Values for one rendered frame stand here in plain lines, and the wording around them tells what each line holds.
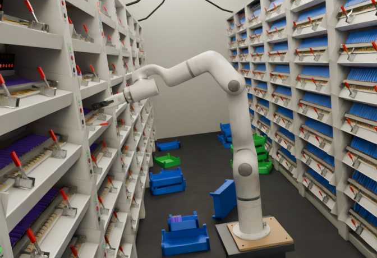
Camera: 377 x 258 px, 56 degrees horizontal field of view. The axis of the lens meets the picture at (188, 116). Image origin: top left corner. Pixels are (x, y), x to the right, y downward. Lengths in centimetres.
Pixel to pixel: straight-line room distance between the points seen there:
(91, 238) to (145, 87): 73
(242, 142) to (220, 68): 38
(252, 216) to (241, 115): 50
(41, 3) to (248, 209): 126
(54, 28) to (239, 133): 93
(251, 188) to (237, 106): 40
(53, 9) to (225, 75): 76
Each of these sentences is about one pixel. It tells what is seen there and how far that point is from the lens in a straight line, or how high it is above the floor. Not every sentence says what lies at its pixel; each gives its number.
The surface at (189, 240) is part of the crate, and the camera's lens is 251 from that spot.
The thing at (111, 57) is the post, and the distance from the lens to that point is 270.
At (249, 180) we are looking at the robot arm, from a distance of 173.
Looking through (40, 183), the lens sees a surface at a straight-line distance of 96.
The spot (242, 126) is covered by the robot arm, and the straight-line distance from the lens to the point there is 170.
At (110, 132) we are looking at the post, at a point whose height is 84.
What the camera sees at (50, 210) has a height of 79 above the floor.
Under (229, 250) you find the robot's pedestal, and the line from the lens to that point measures 181.
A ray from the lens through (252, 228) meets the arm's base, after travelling 186.
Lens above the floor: 119
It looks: 9 degrees down
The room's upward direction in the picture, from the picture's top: 7 degrees counter-clockwise
